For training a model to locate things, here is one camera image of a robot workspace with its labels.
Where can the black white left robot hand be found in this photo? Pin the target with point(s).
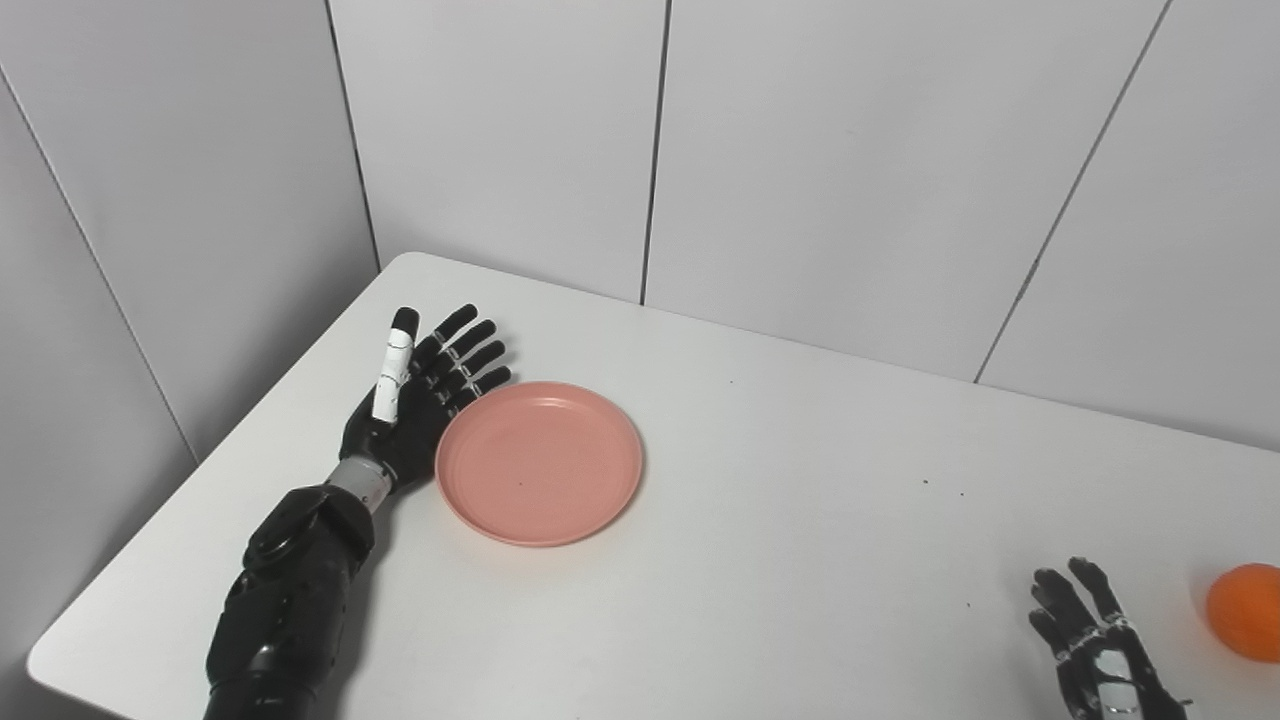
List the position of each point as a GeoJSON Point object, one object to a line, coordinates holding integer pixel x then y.
{"type": "Point", "coordinates": [405, 435]}

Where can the pink round plate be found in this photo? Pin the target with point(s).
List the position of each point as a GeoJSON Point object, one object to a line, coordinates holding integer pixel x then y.
{"type": "Point", "coordinates": [540, 463]}

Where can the orange fruit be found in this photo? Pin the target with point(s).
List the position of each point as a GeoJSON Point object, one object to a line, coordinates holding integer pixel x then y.
{"type": "Point", "coordinates": [1248, 612]}

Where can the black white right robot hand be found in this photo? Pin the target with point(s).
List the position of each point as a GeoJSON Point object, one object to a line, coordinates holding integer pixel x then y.
{"type": "Point", "coordinates": [1105, 670]}

